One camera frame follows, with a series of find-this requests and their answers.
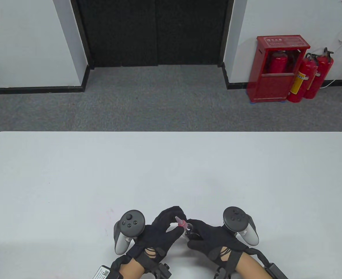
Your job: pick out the red extinguisher with yellow label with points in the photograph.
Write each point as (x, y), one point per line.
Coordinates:
(303, 78)

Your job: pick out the black box with white label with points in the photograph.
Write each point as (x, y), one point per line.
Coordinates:
(102, 273)

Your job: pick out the red pointed bottle cap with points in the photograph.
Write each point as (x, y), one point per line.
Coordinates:
(181, 223)

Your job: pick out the person's right hand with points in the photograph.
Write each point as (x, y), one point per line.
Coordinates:
(217, 241)

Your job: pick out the person's left forearm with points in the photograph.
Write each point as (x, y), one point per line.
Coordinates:
(131, 268)

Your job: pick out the red fire extinguisher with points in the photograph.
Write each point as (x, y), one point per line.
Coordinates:
(323, 66)
(277, 65)

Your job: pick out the person's left hand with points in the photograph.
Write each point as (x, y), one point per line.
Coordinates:
(156, 235)

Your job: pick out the black double door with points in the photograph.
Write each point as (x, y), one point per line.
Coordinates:
(153, 32)

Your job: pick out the red fire extinguisher cabinet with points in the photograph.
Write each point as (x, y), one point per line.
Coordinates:
(272, 87)

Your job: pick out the clear plastic soy sauce bottle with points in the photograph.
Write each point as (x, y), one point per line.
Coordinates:
(190, 231)

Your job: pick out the grey and black hand controller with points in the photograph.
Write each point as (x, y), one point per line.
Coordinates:
(236, 218)
(130, 222)

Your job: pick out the person's right forearm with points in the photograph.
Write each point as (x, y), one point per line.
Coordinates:
(249, 267)

